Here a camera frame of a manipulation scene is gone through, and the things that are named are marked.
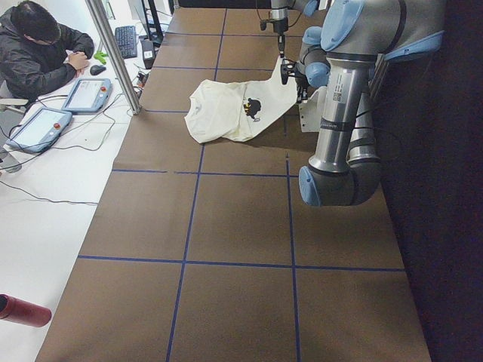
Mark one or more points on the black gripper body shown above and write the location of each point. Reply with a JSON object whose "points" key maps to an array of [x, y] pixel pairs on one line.
{"points": [[279, 26], [295, 72]]}

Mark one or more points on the near blue teach pendant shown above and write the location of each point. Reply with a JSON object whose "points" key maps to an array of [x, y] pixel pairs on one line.
{"points": [[40, 131]]}

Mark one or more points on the black box white label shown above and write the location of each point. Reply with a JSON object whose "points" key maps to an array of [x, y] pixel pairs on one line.
{"points": [[148, 53]]}

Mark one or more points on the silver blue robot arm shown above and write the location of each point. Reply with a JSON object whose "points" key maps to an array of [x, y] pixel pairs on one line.
{"points": [[279, 17], [345, 169]]}

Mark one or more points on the far blue teach pendant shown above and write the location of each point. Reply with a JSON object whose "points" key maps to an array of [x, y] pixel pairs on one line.
{"points": [[88, 95]]}

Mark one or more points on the green plastic object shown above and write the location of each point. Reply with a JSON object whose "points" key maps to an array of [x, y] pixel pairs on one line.
{"points": [[101, 57]]}

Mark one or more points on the cream long-sleeve cat shirt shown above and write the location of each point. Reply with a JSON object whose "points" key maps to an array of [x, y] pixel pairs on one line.
{"points": [[238, 111]]}

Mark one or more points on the red bottle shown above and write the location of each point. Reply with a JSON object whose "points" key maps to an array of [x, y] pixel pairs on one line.
{"points": [[22, 312]]}

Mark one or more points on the small orange electronics box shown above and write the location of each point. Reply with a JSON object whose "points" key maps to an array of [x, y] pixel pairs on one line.
{"points": [[142, 79]]}

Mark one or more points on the black keyboard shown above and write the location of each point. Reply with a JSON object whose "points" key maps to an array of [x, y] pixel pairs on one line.
{"points": [[126, 39]]}

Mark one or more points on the aluminium frame post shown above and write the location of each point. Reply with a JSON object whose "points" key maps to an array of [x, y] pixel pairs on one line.
{"points": [[104, 29]]}

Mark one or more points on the blue teach pendant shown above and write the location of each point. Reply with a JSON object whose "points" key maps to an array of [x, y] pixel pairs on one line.
{"points": [[40, 131], [88, 95]]}

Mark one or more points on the person in black jacket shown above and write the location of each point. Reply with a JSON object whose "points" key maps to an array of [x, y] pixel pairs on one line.
{"points": [[38, 54]]}

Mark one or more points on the black computer mouse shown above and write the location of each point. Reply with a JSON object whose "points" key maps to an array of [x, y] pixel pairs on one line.
{"points": [[97, 69]]}

